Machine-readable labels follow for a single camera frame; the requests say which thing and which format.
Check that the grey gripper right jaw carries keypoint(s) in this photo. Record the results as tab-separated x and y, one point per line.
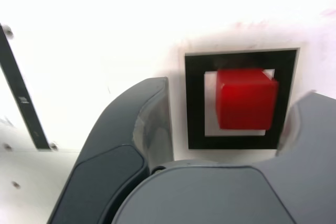
223	195

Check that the black tape strip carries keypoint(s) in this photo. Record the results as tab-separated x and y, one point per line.
25	98

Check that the black tape square outline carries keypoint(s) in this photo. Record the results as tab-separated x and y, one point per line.
194	103

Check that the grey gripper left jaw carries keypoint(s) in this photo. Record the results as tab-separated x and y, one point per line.
110	142

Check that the red cube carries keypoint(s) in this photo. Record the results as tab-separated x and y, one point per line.
246	103

